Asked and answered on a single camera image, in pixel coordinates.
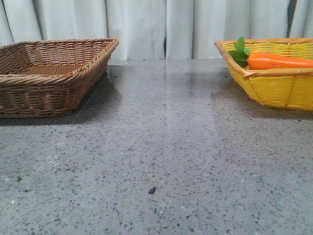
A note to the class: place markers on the small black debris piece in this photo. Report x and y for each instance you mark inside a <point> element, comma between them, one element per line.
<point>152,190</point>

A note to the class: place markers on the white curtain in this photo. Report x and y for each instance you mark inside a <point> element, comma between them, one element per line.
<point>156,29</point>

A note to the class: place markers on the orange toy carrot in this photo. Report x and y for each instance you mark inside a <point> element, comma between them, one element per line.
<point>264,60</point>

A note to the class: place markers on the brown wicker basket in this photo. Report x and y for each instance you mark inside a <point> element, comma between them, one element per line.
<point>49,78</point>

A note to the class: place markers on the yellow woven basket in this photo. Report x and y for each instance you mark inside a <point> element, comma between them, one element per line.
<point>281,88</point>

